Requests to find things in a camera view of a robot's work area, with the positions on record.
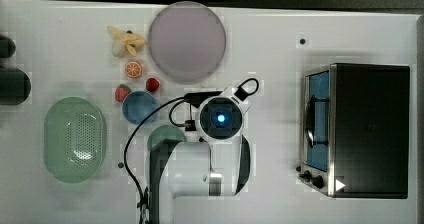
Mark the orange slice toy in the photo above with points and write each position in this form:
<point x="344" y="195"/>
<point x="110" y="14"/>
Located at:
<point x="134" y="69"/>

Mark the round grey plate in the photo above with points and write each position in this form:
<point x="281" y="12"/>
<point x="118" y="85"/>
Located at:
<point x="187" y="41"/>

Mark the green strainer basket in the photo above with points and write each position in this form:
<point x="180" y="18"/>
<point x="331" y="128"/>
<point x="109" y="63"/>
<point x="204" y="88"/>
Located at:
<point x="74" y="140"/>

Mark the green cup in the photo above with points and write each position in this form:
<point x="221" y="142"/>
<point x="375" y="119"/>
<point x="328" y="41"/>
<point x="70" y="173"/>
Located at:
<point x="165" y="132"/>

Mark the peeled banana toy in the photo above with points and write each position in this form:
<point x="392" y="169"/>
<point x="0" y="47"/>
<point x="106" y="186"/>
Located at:
<point x="126" y="42"/>

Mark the small black cylinder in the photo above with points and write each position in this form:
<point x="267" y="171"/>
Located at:
<point x="7" y="47"/>

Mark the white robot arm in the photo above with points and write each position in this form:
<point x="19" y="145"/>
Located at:
<point x="217" y="164"/>

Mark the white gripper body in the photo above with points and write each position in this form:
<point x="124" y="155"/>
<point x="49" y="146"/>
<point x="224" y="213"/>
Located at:
<point x="231" y="102"/>

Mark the blue bowl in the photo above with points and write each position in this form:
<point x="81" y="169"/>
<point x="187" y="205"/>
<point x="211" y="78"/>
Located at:
<point x="138" y="105"/>

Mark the black toaster oven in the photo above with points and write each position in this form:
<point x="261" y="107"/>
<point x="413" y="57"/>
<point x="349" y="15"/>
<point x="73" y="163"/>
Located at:
<point x="356" y="130"/>

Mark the large black cylinder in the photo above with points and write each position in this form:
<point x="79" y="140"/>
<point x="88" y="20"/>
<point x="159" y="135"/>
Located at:
<point x="15" y="86"/>

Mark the small red strawberry toy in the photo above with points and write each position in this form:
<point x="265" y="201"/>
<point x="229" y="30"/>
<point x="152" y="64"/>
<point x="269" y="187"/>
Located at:
<point x="152" y="84"/>

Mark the strawberry toy with green leaves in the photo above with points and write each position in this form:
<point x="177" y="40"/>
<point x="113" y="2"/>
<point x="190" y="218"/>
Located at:
<point x="121" y="92"/>

